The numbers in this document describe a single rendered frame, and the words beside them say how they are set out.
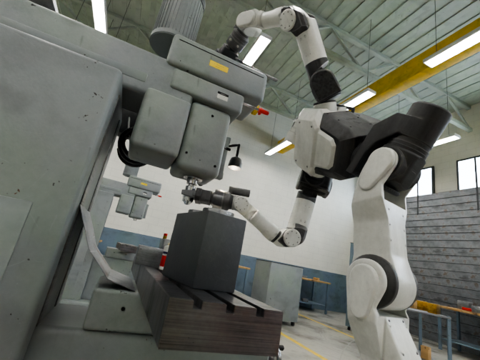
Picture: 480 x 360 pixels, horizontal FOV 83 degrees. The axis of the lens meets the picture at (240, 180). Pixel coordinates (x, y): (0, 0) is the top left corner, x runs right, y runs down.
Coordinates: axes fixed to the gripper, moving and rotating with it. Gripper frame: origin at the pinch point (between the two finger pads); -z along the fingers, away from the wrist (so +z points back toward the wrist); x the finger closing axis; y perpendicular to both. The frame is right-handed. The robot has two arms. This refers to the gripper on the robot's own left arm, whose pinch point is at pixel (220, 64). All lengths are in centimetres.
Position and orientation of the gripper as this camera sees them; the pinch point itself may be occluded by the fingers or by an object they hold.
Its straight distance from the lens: 151.0
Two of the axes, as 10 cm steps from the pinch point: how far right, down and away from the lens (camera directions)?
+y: -1.5, -7.5, 6.4
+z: 6.1, -5.8, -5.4
